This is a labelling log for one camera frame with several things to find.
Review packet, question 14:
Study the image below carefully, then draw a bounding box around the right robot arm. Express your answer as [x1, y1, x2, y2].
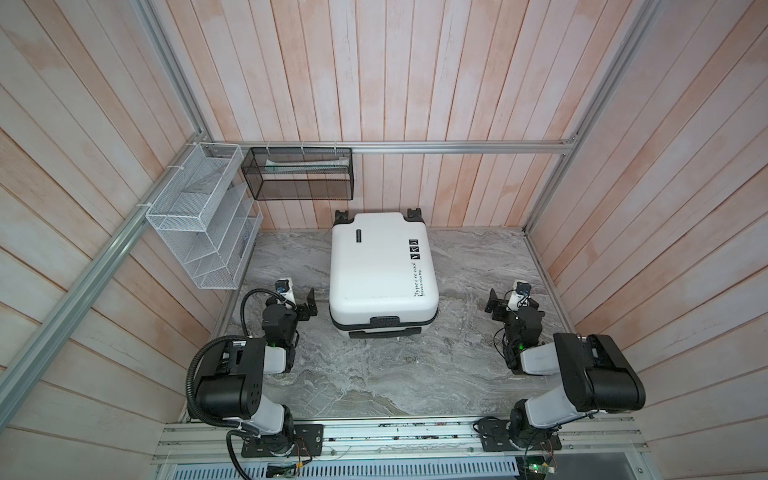
[473, 281, 646, 450]

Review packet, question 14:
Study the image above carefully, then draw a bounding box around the white and black suitcase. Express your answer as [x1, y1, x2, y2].
[329, 208, 439, 339]

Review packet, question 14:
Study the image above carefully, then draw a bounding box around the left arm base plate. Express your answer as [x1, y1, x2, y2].
[241, 423, 324, 460]

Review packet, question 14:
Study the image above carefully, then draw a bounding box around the black mesh wall basket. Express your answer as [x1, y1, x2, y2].
[241, 146, 355, 201]

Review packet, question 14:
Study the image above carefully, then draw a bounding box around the green circuit board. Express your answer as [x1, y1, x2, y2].
[519, 457, 556, 480]

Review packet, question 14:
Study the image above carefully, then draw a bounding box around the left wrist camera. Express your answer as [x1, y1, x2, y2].
[275, 278, 297, 310]

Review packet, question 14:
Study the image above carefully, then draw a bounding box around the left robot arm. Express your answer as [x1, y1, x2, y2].
[185, 280, 318, 456]

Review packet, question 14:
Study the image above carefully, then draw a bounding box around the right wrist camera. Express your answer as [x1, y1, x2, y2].
[507, 280, 534, 311]

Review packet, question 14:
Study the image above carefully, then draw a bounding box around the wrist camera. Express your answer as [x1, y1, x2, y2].
[507, 280, 534, 311]
[275, 278, 297, 310]

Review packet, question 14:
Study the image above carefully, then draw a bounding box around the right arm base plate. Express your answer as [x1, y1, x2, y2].
[472, 417, 562, 452]

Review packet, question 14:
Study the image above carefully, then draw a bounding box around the aluminium front rail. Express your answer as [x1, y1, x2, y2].
[151, 414, 650, 465]

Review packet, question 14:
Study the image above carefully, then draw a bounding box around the white wire mesh rack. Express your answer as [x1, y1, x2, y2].
[146, 143, 263, 290]

